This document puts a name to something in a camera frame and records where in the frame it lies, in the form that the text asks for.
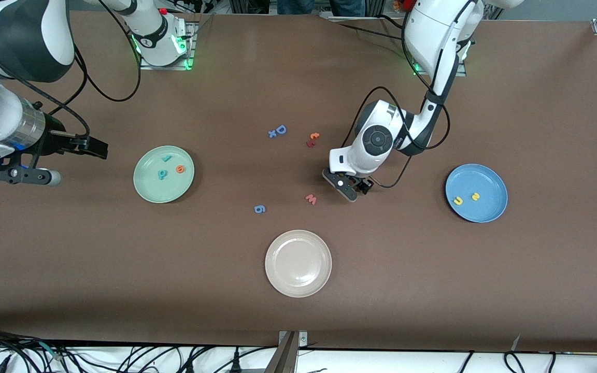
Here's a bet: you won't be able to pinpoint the metal table edge bracket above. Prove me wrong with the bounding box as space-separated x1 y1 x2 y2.
263 331 308 373

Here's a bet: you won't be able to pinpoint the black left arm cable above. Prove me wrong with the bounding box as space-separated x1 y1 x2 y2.
341 0 451 189

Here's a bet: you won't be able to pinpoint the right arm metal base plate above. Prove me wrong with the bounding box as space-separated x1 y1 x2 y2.
139 21 195 70

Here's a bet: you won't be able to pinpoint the blue plate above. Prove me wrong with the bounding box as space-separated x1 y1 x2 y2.
445 164 508 223

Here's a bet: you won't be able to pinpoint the person legs in jeans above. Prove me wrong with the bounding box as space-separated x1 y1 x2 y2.
278 0 366 16

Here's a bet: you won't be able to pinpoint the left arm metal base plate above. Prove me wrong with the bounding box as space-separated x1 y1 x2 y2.
411 57 467 77

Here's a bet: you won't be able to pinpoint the tangled black cable bundle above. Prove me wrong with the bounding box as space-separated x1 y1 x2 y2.
0 325 74 373

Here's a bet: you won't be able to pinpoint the light green plate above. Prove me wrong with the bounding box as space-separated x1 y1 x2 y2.
133 145 195 204

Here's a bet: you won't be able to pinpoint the black base supply cable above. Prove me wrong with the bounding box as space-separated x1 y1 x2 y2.
336 15 408 42

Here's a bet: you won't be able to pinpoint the beige plate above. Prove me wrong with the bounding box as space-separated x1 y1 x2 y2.
264 229 333 298

